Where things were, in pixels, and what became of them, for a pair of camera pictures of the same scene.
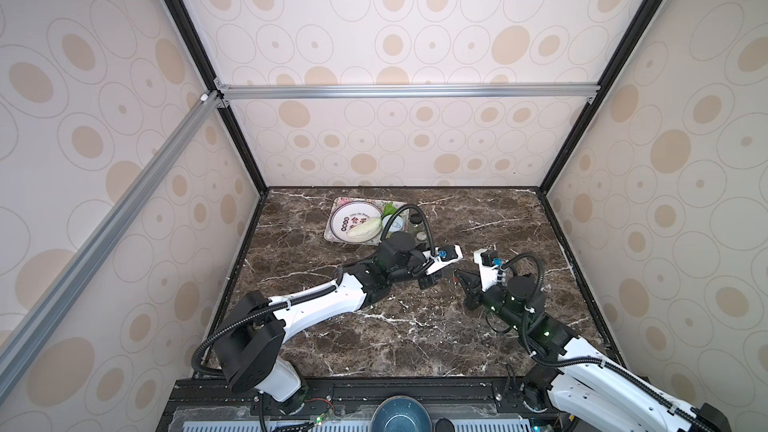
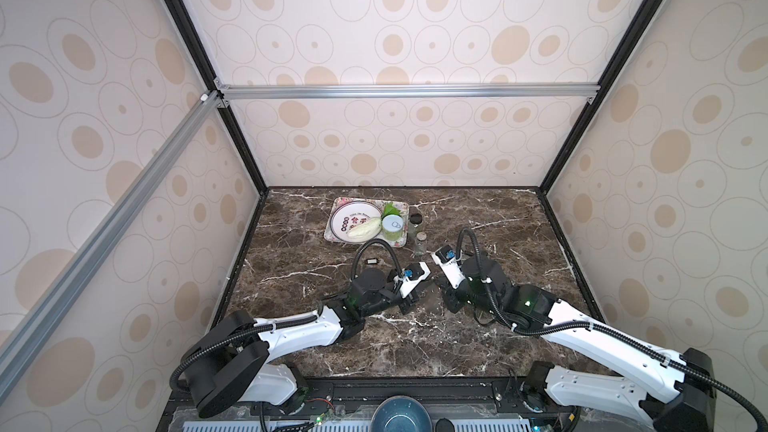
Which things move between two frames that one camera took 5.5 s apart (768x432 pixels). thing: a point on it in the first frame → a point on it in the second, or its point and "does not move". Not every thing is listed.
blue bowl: [401, 413] does not move
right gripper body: [491, 303] → [455, 299]
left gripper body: [424, 281] → [405, 303]
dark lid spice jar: [416, 222] does not move
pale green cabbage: [366, 231] does not move
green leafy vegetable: [389, 209] does not move
